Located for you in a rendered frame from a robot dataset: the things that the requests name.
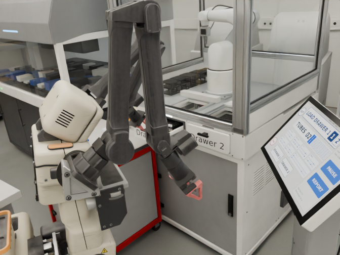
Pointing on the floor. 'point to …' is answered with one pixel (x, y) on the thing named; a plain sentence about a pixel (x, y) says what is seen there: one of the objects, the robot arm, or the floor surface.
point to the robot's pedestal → (8, 196)
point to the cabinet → (224, 201)
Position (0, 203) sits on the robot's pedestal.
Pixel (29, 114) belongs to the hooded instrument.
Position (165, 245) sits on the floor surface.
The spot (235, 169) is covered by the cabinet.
